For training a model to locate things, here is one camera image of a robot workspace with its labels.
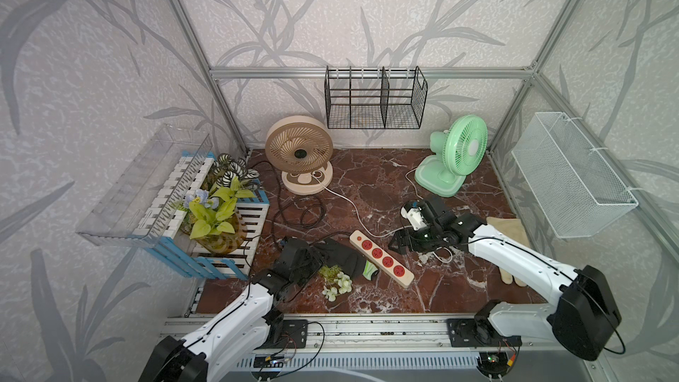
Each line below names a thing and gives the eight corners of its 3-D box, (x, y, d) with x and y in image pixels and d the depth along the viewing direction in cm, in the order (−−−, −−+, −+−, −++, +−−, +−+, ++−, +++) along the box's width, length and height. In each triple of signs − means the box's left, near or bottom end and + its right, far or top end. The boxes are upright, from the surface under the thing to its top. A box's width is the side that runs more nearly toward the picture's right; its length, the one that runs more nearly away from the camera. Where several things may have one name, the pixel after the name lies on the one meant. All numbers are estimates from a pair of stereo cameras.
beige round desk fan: (282, 194, 107) (261, 137, 83) (287, 173, 114) (268, 115, 90) (332, 194, 107) (325, 137, 83) (334, 173, 114) (328, 115, 90)
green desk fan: (414, 191, 108) (431, 134, 84) (426, 162, 118) (444, 104, 94) (460, 208, 103) (492, 153, 79) (469, 176, 113) (499, 119, 89)
